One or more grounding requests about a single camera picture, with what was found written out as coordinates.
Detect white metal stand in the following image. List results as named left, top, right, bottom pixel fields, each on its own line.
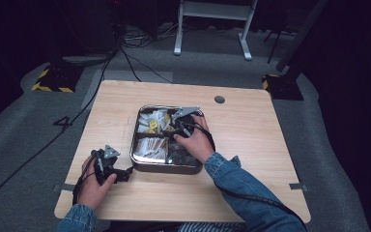
left=173, top=0, right=259, bottom=62

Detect bundle of floor cables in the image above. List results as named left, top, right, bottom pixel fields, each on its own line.
left=121, top=22, right=183, bottom=49

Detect square metal divided tray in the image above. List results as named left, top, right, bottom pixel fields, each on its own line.
left=129, top=104, right=207, bottom=175

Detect left hand-held gripper black cable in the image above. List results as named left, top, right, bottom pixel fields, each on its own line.
left=71, top=154, right=99, bottom=206

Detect person's right hand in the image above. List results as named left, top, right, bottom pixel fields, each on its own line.
left=173, top=115, right=215, bottom=164

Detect black tripod legs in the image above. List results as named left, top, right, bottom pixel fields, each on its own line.
left=263, top=28, right=296, bottom=65

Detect long black floor cable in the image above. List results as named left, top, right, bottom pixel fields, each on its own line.
left=0, top=47, right=118, bottom=217

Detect black yellow striped base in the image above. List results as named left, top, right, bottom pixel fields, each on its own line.
left=261, top=73, right=304, bottom=102
left=31, top=66, right=78, bottom=94

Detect pile of white yellow packets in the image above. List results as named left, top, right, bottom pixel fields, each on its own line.
left=137, top=109, right=173, bottom=134

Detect right hand-held gripper black cable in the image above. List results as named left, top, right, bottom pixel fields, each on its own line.
left=188, top=123, right=308, bottom=232

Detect thin black floor cable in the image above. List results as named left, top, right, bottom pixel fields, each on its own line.
left=120, top=46, right=174, bottom=85

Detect dark slanted pole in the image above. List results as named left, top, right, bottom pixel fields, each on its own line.
left=274, top=0, right=330, bottom=73

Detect person's striped clothing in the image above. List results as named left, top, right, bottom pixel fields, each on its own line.
left=178, top=221, right=249, bottom=232

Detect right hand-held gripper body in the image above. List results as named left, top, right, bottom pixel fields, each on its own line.
left=168, top=105, right=204, bottom=138

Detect person's left hand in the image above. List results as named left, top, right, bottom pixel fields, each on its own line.
left=76, top=156, right=118, bottom=211

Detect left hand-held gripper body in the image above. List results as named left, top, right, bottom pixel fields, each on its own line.
left=90, top=144, right=122, bottom=186

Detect hand-held gripper black cable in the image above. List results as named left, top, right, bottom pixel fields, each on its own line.
left=71, top=154, right=99, bottom=206
left=188, top=123, right=308, bottom=232

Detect pile of white brown packets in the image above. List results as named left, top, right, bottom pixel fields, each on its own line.
left=133, top=136, right=169, bottom=161

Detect grey tape strip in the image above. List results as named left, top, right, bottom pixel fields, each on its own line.
left=52, top=183, right=75, bottom=193
left=289, top=182, right=308, bottom=192

